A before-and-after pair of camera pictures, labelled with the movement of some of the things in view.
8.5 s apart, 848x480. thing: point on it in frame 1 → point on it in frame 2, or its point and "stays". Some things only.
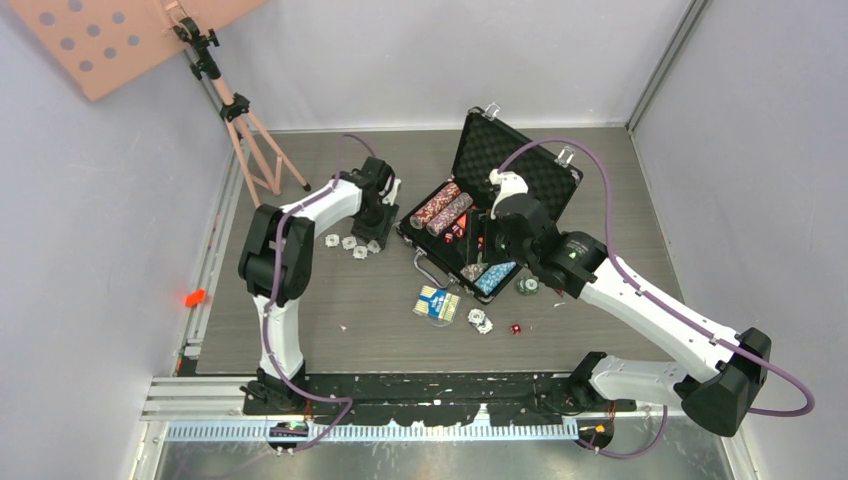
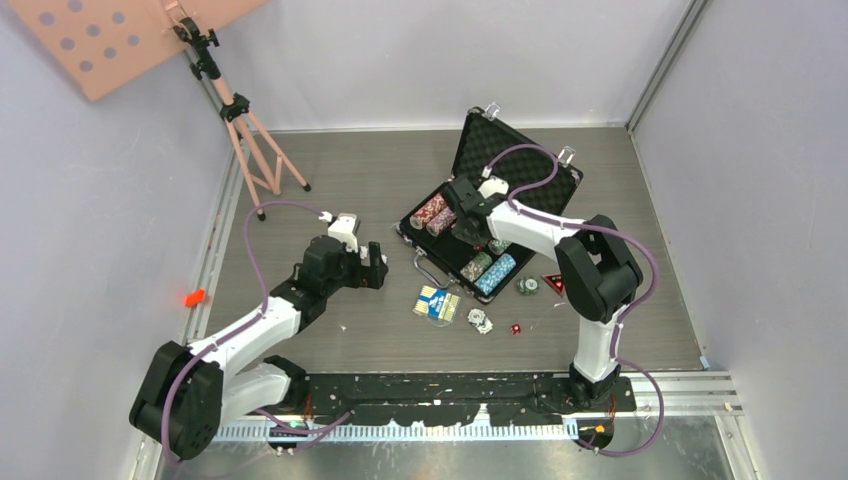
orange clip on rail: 195,298 stays
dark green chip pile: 528,285 stays
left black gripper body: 375,225 → 351,273
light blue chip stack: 494,277 stays
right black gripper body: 515,252 → 461,231
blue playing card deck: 438,305 stays
